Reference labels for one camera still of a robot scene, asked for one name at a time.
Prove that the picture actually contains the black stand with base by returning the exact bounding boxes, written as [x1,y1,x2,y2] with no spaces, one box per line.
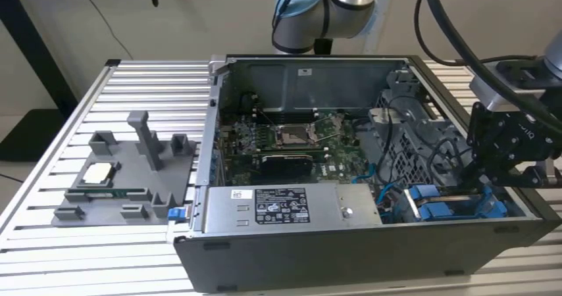
[0,0,79,162]

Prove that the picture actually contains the silver power supply with label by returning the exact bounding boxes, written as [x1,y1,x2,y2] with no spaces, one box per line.
[201,182,381,234]

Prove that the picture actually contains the grey metal drive cage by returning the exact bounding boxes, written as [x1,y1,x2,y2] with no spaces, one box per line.
[366,88,468,187]

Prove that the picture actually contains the thick black gripper cable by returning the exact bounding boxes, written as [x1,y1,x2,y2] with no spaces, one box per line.
[419,0,562,136]

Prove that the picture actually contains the open black PC case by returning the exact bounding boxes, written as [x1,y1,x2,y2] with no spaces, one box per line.
[173,53,562,293]

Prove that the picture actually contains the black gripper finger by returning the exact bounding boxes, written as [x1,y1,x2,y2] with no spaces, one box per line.
[492,163,562,189]
[457,157,491,194]

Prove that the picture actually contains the black expansion slot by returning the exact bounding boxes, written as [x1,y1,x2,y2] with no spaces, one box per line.
[252,146,330,153]

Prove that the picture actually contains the blue disk wire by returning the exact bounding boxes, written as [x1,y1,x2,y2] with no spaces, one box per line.
[353,163,404,212]

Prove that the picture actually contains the black looped disk wire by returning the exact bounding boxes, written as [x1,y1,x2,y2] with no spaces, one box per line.
[427,137,473,182]

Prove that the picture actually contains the green RAM stick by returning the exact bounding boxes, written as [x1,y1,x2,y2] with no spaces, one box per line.
[67,187,146,199]

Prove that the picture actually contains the blue disk bay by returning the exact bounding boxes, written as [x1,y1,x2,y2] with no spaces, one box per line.
[480,184,509,218]

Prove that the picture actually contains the black RAM slot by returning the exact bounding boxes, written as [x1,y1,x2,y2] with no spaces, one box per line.
[252,108,330,121]

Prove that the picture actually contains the black arm joint cable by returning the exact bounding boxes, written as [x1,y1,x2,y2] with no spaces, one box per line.
[270,0,300,34]

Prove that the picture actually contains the long black case wire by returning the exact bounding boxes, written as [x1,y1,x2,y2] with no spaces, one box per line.
[376,95,423,178]

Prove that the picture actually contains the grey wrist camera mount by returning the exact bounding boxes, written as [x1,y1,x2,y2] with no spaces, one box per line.
[468,59,549,113]

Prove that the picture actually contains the silver CPU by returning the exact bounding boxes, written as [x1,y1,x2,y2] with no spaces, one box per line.
[75,162,118,187]

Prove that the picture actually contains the green motherboard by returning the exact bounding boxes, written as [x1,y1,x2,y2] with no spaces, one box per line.
[216,110,373,187]

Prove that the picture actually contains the grey parts rack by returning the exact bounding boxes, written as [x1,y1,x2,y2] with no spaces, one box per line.
[50,111,198,228]

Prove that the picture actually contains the hard disk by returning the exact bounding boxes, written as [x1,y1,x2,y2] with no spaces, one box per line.
[401,184,485,224]

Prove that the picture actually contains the black graphics card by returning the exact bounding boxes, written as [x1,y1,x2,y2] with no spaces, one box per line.
[252,153,314,179]

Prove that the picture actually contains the thin black wall cable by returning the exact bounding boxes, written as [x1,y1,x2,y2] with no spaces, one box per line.
[74,0,133,61]

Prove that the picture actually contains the thin metal locking lever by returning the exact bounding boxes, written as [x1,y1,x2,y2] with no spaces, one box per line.
[254,107,278,128]

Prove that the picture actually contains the CPU socket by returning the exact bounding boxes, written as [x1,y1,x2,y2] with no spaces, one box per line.
[272,124,317,148]

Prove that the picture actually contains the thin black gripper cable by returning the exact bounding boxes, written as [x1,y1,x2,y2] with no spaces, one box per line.
[413,0,543,68]

